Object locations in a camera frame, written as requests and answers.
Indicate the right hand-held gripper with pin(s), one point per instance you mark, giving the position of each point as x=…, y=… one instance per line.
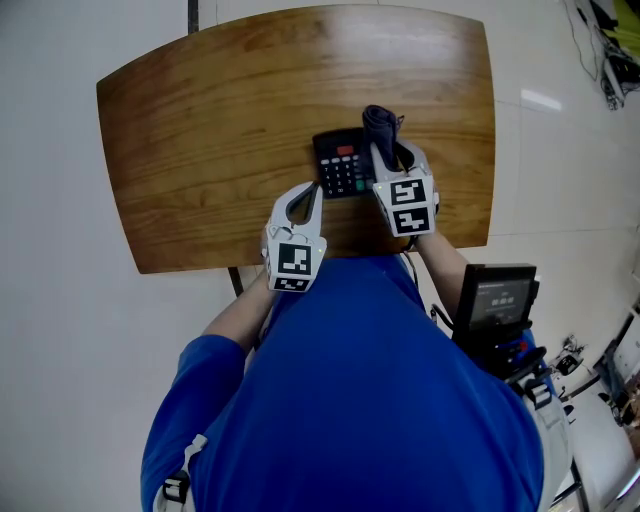
x=410, y=205

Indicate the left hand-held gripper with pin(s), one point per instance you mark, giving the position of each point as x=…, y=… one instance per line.
x=294, y=260

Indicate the dark cloth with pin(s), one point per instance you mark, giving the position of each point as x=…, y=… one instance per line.
x=380, y=130

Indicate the black calculator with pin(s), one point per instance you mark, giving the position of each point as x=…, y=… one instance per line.
x=340, y=165

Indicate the person's right forearm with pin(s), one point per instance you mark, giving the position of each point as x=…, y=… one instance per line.
x=442, y=270

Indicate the person's left forearm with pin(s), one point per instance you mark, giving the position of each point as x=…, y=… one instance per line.
x=240, y=315

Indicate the black screen device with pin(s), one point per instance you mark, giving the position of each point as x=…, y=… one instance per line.
x=500, y=300

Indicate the person's blue shirt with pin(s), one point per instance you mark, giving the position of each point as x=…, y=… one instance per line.
x=350, y=390

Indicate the black equipment box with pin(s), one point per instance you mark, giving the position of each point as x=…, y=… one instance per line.
x=620, y=75

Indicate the green fabric sheet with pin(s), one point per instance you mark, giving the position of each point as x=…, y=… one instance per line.
x=625, y=20

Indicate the black stand equipment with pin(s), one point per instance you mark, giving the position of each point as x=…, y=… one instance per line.
x=617, y=375

